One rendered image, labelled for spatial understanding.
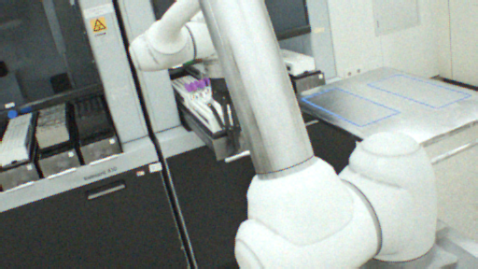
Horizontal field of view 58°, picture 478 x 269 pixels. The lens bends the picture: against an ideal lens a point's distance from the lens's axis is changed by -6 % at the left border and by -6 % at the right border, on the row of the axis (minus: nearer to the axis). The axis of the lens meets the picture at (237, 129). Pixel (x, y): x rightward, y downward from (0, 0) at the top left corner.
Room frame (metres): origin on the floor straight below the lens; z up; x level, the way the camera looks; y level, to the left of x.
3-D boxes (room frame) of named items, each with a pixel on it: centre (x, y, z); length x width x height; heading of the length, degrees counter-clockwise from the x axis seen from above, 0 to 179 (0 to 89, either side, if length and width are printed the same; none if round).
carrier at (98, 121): (1.58, 0.52, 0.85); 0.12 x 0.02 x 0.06; 107
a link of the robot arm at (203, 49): (1.28, 0.02, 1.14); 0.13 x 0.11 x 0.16; 112
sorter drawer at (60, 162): (1.76, 0.73, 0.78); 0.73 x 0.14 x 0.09; 17
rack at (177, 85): (1.78, 0.16, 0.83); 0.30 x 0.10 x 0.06; 17
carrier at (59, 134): (1.53, 0.66, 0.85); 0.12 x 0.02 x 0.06; 107
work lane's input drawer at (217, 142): (1.61, 0.11, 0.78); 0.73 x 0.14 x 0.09; 17
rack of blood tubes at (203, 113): (1.48, 0.07, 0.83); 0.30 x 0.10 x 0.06; 17
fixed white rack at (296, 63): (1.92, -0.28, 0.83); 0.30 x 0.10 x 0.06; 17
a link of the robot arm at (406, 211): (0.70, -0.25, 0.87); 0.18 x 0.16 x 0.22; 112
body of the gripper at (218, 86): (1.29, 0.01, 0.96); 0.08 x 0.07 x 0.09; 107
